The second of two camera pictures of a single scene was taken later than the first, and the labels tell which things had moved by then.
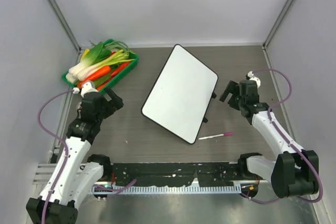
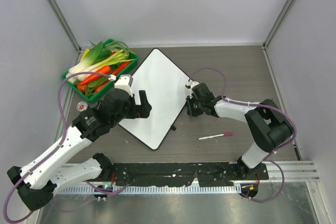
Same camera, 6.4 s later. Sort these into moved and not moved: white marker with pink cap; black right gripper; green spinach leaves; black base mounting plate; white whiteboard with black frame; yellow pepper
Moved: black right gripper; white whiteboard with black frame
Not moved: yellow pepper; black base mounting plate; green spinach leaves; white marker with pink cap
